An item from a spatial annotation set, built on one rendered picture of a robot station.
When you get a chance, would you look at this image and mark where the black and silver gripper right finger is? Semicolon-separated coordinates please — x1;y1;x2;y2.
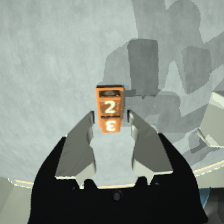
127;109;208;224

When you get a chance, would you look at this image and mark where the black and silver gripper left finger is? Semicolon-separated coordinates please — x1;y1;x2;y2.
27;110;96;224

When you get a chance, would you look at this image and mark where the brown cube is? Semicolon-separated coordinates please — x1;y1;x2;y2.
100;115;120;133
99;90;121;116

